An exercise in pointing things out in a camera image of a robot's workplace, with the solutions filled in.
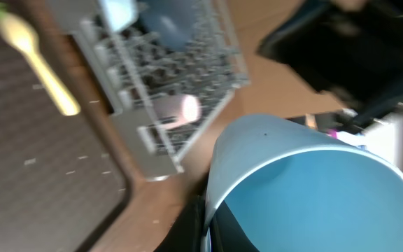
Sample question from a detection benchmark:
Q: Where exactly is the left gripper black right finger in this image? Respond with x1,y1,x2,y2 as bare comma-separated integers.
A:
210,202,259,252

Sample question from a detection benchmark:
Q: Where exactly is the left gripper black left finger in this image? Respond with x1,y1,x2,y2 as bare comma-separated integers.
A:
155,195,205,252

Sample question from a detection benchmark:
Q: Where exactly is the light blue cup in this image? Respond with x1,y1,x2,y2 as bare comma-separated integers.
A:
205,114,403,251

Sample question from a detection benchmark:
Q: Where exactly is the pink white cup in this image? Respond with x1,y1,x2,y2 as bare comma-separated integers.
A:
153,94,202,130

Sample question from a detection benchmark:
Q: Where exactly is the large blue plate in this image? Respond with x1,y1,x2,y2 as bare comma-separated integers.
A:
139,0,199,53

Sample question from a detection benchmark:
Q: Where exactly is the light blue rice bowl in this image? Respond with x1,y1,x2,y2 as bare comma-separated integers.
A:
99,0,139,32

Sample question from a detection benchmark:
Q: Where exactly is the yellow spoon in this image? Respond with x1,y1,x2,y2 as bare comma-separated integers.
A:
0,13,81,116

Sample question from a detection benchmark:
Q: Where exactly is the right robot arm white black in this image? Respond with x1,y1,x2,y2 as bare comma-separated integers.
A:
257,1,403,166

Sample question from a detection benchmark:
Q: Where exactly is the grey dishwasher rack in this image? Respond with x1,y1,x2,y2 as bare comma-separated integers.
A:
48,0,249,181

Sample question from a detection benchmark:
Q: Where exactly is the brown serving tray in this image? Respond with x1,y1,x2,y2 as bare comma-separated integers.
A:
0,20,132,252

